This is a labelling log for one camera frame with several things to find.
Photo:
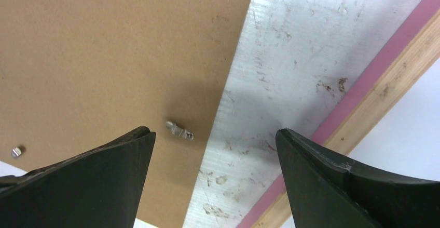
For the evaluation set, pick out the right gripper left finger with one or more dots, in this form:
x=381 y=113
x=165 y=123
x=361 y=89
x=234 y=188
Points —
x=101 y=187

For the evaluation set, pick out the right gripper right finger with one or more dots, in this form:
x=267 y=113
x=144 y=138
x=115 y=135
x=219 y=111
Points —
x=328 y=189

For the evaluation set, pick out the brown frame backing board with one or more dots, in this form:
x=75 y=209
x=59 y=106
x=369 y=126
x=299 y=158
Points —
x=76 y=74

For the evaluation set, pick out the light wooden picture frame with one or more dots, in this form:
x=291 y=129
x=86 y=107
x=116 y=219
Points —
x=417 y=19

